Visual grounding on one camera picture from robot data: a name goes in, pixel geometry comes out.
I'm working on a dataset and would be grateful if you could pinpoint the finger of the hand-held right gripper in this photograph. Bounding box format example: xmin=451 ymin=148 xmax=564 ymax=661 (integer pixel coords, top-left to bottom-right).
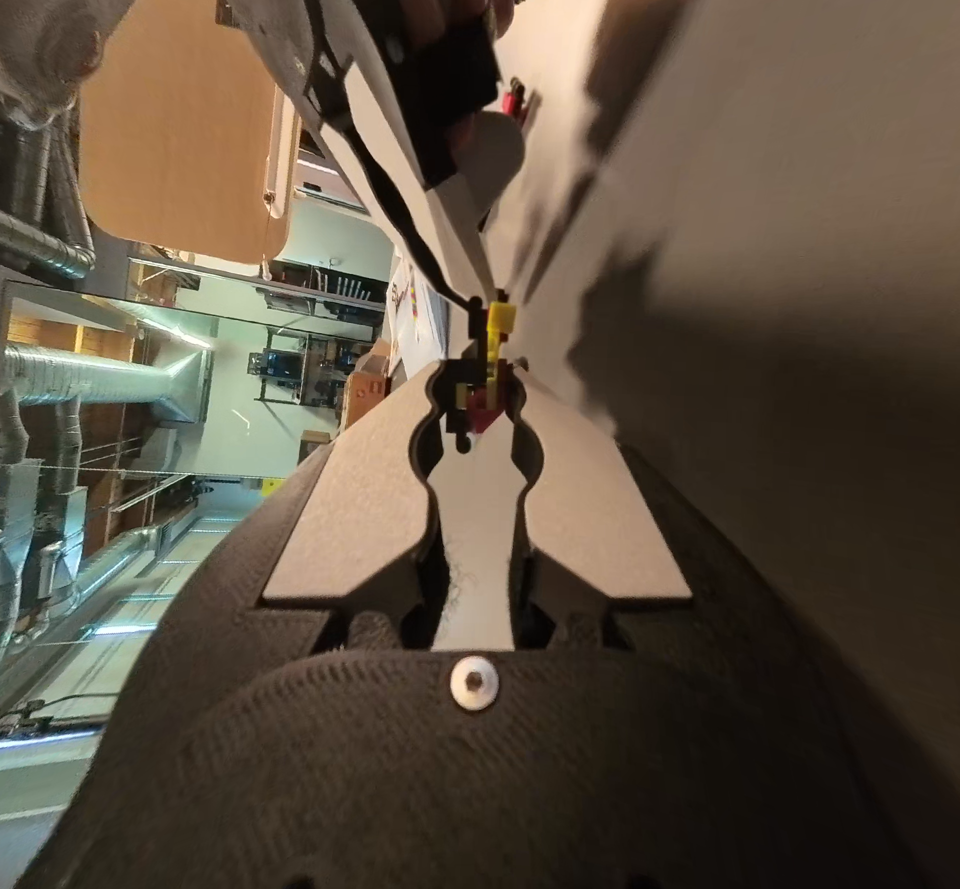
xmin=341 ymin=71 xmax=490 ymax=309
xmin=431 ymin=175 xmax=504 ymax=303

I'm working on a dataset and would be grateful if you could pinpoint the orange cardboard lego box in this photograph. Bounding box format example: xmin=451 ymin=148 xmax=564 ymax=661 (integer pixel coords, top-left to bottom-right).
xmin=341 ymin=337 xmax=410 ymax=448

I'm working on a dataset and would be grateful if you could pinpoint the silver ventilation duct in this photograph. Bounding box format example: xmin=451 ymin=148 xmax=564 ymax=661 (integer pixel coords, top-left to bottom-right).
xmin=0 ymin=214 xmax=211 ymax=605

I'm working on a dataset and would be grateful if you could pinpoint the long red yellow lego assembly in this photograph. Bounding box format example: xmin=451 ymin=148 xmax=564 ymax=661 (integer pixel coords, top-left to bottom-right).
xmin=502 ymin=75 xmax=541 ymax=133

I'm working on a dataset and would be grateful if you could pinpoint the small black yellow lego assembly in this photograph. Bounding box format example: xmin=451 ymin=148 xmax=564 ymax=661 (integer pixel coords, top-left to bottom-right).
xmin=444 ymin=289 xmax=520 ymax=453

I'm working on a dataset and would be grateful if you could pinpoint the closed instruction booklet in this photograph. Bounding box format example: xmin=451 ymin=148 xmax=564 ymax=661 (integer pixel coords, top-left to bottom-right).
xmin=386 ymin=262 xmax=451 ymax=365

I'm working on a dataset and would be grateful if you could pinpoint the wooden desk lamp white base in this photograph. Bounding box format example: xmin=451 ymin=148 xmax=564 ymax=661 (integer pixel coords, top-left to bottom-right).
xmin=78 ymin=0 xmax=301 ymax=283

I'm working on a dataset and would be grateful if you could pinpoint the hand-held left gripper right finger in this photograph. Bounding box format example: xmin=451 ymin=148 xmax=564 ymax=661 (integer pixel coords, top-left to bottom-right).
xmin=510 ymin=376 xmax=693 ymax=646

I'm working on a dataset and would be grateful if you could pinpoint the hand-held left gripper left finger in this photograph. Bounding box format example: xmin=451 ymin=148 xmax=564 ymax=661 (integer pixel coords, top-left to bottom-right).
xmin=261 ymin=360 xmax=447 ymax=650

